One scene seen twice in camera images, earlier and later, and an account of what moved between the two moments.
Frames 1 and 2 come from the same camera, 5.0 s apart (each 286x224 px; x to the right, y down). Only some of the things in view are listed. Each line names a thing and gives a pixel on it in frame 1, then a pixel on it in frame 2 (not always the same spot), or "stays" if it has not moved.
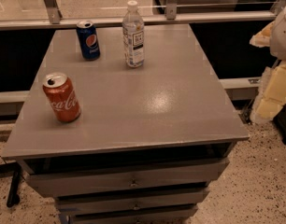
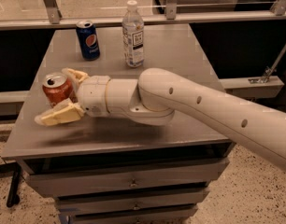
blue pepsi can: (88, 40) stays
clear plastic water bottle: (133, 27) stays
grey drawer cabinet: (150, 141) stays
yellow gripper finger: (275, 93) to (66, 111)
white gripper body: (283, 35) to (92, 95)
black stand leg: (13, 197) stays
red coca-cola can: (62, 97) stays
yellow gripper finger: (264, 37) to (79, 76)
